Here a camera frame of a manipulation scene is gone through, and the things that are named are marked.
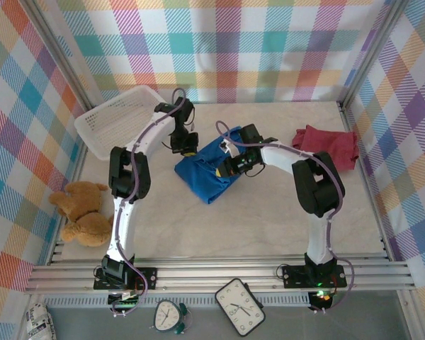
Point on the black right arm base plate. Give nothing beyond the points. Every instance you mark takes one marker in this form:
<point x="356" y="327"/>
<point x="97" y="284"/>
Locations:
<point x="294" y="276"/>

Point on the aluminium side rail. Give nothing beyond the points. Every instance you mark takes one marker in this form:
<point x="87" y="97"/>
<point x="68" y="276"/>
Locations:
<point x="71" y="173"/>
<point x="363" y="184"/>

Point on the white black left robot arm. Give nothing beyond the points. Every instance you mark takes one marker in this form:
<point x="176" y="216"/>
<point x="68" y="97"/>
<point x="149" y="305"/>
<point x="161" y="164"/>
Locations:
<point x="122" y="226"/>

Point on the green circuit board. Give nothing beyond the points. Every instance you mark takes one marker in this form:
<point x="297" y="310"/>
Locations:
<point x="125" y="301"/>

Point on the black rectangular clock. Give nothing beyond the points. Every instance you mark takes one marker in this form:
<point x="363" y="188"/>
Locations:
<point x="239" y="306"/>

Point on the green round alarm clock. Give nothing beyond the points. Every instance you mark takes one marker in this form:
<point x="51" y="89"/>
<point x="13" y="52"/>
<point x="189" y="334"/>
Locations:
<point x="166" y="315"/>

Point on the aluminium frame post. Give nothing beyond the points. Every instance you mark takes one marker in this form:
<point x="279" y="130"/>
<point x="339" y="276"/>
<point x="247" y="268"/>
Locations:
<point x="56" y="53"/>
<point x="375" y="46"/>

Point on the brown teddy bear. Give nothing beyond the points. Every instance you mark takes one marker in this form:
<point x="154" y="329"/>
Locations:
<point x="85" y="219"/>

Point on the white plastic basket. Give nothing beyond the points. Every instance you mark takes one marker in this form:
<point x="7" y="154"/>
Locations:
<point x="113" y="117"/>

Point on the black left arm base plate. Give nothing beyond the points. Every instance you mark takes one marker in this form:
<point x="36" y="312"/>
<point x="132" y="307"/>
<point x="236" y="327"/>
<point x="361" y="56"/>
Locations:
<point x="148" y="280"/>

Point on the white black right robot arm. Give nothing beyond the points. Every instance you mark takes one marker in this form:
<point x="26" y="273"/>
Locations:
<point x="320" y="233"/>

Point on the aluminium frame cross rail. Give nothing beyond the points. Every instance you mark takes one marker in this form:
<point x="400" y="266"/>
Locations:
<point x="216" y="274"/>

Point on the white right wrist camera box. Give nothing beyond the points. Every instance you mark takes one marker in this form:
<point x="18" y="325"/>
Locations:
<point x="231" y="148"/>

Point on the blue tank top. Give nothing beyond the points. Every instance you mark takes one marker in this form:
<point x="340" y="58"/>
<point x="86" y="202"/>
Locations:
<point x="202" y="173"/>

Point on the pinkish red ribbed tank top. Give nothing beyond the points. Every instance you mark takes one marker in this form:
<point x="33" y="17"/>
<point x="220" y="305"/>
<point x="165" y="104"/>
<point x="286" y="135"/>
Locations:
<point x="326" y="145"/>

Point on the newspaper print bag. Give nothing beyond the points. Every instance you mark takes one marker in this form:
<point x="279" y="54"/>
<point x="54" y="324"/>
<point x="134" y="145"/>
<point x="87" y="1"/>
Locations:
<point x="39" y="322"/>

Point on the small board with orange part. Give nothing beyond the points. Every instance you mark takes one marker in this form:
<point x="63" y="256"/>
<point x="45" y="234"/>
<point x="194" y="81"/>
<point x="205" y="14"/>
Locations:
<point x="322" y="297"/>

